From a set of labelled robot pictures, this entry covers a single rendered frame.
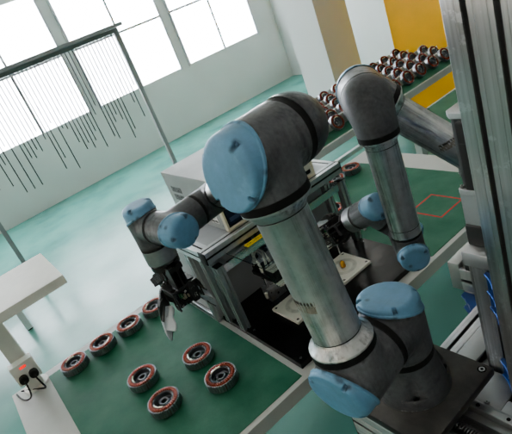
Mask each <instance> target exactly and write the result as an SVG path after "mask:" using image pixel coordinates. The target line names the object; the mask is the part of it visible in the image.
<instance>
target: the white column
mask: <svg viewBox="0 0 512 434"><path fill-rule="evenodd" d="M279 2H280V5H281V9H282V12H283V15H284V18H285V21H286V24H287V28H288V32H289V34H290V37H291V40H292V43H293V48H294V51H295V53H296V56H297V59H298V62H299V67H300V70H301V72H302V75H303V79H304V81H305V86H306V88H307V91H308V95H310V96H312V97H314V98H315V97H317V96H318V94H319V93H320V92H321V91H323V90H325V91H327V90H330V88H331V86H332V85H333V84H336V83H337V80H338V78H339V77H340V76H341V74H342V73H343V72H344V71H345V70H346V69H348V68H349V67H350V66H352V65H361V59H360V55H359V53H358V49H357V45H356V42H355V37H354V33H353V29H352V26H351V22H350V19H349V13H348V10H347V6H346V3H345V0H279Z"/></svg>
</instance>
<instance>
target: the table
mask: <svg viewBox="0 0 512 434"><path fill-rule="evenodd" d="M417 52H418V55H417V56H416V55H415V54H414V53H412V52H410V53H407V52H406V51H401V52H400V51H399V50H398V49H393V50H392V51H391V52H390V55H391V57H390V58H388V57H386V56H382V57H380V58H379V64H376V63H374V62H372V63H370V64H369V65H370V66H373V67H374V68H375V69H376V70H377V71H378V72H382V74H383V75H384V76H385V77H386V76H388V75H389V74H391V77H392V79H391V80H392V81H393V82H395V83H396V84H399V85H400V86H401V83H400V82H399V81H398V80H397V79H395V78H398V77H399V76H400V80H401V82H402V83H403V84H404V85H402V86H401V87H402V91H403V95H404V96H406V97H408V98H409V99H411V98H412V97H414V96H416V95H417V94H419V93H420V92H422V91H423V90H425V89H427V88H428V87H429V86H430V85H432V84H434V83H435V82H437V81H438V80H440V79H441V78H443V77H445V76H446V75H447V74H448V73H450V72H451V71H452V67H451V62H450V58H449V52H448V50H447V49H446V48H445V47H442V48H441V49H438V48H437V47H436V46H431V47H430V48H428V47H427V46H425V45H421V46H420V47H418V49H417ZM426 52H427V53H428V56H427V55H426V54H424V53H426ZM436 53H437V56H438V58H439V59H440V60H441V61H440V62H439V61H438V58H436V56H434V54H436ZM396 56H398V59H397V58H396ZM404 58H405V60H406V62H404V61H403V59H404ZM413 59H416V63H415V62H414V61H412V60H413ZM424 60H425V64H426V65H427V66H428V68H429V69H428V70H427V69H426V67H425V65H424V64H422V62H423V61H424ZM386 62H387V64H388V66H385V65H383V64H384V63H386ZM392 65H393V67H394V69H393V68H392ZM402 66H403V67H404V69H405V71H402V70H401V69H400V67H402ZM418 67H419V68H418ZM412 68H413V69H412ZM410 69H412V71H413V72H415V73H414V74H415V75H416V77H415V78H414V76H413V74H412V73H411V72H410V71H409V70H410ZM387 78H388V77H387ZM389 79H390V78H389ZM408 80H409V81H408ZM335 87H336V84H333V85H332V86H331V88H330V91H331V93H332V94H331V93H328V92H327V91H325V90H323V91H321V92H320V93H319V94H318V100H319V103H320V104H321V105H322V107H323V108H324V110H325V113H326V114H327V117H328V121H329V124H330V127H331V128H332V129H334V130H332V131H331V132H329V133H328V138H327V140H326V142H325V145H324V147H323V149H322V150H321V152H320V153H319V154H318V155H317V156H316V157H315V158H314V159H316V160H319V159H321V158H322V157H324V156H325V155H327V154H328V153H330V152H332V151H333V150H335V149H336V148H337V147H338V146H340V145H342V144H343V143H345V142H346V141H348V140H350V139H351V138H353V137H354V136H355V132H354V129H353V128H352V126H351V124H350V123H349V121H346V122H345V121H344V119H343V117H342V116H341V115H339V114H340V113H341V112H342V111H343V110H342V107H341V105H340V104H339V102H338V101H337V99H336V96H335V95H333V94H334V93H336V89H335ZM322 96H323V97H322ZM328 98H329V100H328ZM322 100H324V103H325V105H327V104H330V107H331V108H327V107H326V106H324V105H323V104H322V103H321V101H322ZM334 102H335V103H334ZM335 107H336V109H337V111H338V113H339V112H340V113H339V114H338V113H337V112H336V111H335V110H334V108H335ZM328 114H329V115H328ZM334 120H335V121H334ZM338 124H340V125H339V126H338ZM362 148H363V147H362V146H360V145H357V146H355V147H354V148H352V149H351V150H350V151H348V152H346V153H345V154H343V155H342V156H341V157H340V158H338V159H336V160H335V161H337V162H340V163H342V162H343V161H345V160H346V159H348V158H350V157H351V156H352V155H354V154H355V153H357V152H358V151H359V150H361V149H362Z"/></svg>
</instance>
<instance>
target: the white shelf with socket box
mask: <svg viewBox="0 0 512 434"><path fill-rule="evenodd" d="M66 283H67V281H66V280H65V278H64V276H63V275H62V274H61V273H60V272H59V271H58V270H57V269H56V268H55V267H54V266H53V265H52V264H51V263H50V262H49V261H48V260H47V259H46V258H45V257H44V256H43V255H42V254H41V253H39V254H38V255H36V256H34V257H32V258H30V259H29V260H28V261H26V262H24V263H22V264H20V265H18V266H17V267H15V268H14V269H12V270H10V271H8V272H6V273H5V274H3V275H1V276H0V351H1V352H2V353H3V355H4V356H5V357H6V359H7V360H8V361H9V363H10V365H9V366H8V367H7V368H8V370H9V372H10V373H11V375H12V376H13V377H14V379H15V380H16V382H17V383H18V384H19V385H20V387H21V388H22V387H23V386H25V385H26V387H25V388H24V390H22V391H21V392H25V393H26V394H30V398H29V399H27V400H24V399H23V398H22V397H20V396H19V395H18V394H16V396H17V397H18V398H19V399H21V400H24V401H28V400H31V398H32V394H34V393H36V392H38V391H39V390H41V389H44V388H46V384H47V382H48V380H49V376H48V375H47V374H42V371H41V369H40V367H39V365H38V364H37V362H36V361H35V360H34V359H33V358H32V356H31V355H30V353H27V354H26V353H25V352H24V350H23V349H22V348H21V346H20V345H19V344H18V343H17V341H16V340H15V338H14V337H13V335H12V334H11V333H10V331H9V330H8V328H7V327H6V325H5V324H4V323H3V322H4V321H6V320H8V319H10V318H11V317H13V316H15V315H16V314H18V313H19V312H21V311H22V310H24V309H25V308H27V307H29V306H31V305H32V304H34V303H35V302H36V301H39V300H40V299H42V298H43V297H45V296H47V295H49V294H50V293H51V292H53V291H54V290H56V289H57V288H60V287H61V286H63V285H64V284H66Z"/></svg>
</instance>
